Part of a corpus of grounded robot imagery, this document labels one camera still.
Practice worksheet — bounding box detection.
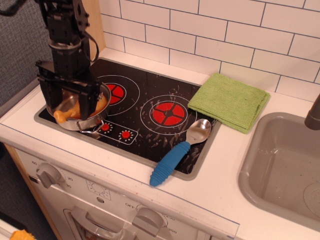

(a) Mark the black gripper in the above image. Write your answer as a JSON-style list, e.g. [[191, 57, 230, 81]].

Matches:
[[35, 46, 101, 120]]

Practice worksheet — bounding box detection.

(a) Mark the orange toy chicken drumstick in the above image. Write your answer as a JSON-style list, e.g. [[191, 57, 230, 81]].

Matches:
[[53, 95, 108, 124]]

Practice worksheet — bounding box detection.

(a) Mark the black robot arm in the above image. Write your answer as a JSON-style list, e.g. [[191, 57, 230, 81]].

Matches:
[[36, 0, 101, 120]]

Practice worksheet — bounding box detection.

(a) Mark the green cloth napkin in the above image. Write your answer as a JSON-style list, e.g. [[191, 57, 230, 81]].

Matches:
[[188, 73, 270, 134]]

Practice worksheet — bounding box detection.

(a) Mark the small steel pot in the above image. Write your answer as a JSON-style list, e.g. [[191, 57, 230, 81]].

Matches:
[[46, 83, 111, 134]]

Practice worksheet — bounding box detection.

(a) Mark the red left stove knob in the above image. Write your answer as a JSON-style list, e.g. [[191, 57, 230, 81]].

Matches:
[[100, 123, 110, 132]]

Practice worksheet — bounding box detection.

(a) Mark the red stove knob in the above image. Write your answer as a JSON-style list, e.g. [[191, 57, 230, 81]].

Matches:
[[100, 123, 110, 132], [120, 130, 131, 140]]

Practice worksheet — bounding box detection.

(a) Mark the red right stove knob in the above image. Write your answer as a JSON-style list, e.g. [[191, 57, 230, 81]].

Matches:
[[120, 130, 131, 140]]

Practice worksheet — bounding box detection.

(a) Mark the black toy stovetop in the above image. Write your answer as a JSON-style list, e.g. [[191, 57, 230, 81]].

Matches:
[[33, 57, 223, 182]]

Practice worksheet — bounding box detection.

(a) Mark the grey timer knob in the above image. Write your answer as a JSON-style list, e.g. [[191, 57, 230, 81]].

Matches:
[[36, 163, 62, 189]]

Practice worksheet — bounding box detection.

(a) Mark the toy oven door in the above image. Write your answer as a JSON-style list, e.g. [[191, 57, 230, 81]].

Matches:
[[62, 206, 211, 240]]

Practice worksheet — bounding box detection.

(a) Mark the grey oven knob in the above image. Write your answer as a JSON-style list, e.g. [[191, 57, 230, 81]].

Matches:
[[132, 207, 164, 237]]

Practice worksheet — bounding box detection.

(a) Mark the orange object at corner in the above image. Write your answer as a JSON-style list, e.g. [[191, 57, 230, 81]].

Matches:
[[9, 229, 36, 240]]

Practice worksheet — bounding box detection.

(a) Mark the grey toy sink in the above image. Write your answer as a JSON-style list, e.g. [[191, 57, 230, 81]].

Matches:
[[238, 112, 320, 231]]

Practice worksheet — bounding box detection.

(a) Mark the grey faucet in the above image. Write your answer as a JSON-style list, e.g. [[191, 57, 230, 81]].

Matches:
[[304, 94, 320, 131]]

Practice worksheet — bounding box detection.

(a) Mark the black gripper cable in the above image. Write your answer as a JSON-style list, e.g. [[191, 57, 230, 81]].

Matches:
[[81, 31, 100, 63]]

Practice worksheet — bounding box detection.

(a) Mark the wooden side post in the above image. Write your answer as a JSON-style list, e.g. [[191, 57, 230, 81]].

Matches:
[[82, 0, 106, 60]]

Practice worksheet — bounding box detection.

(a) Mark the blue handled metal spoon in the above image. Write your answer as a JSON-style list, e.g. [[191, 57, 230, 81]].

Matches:
[[149, 118, 212, 187]]

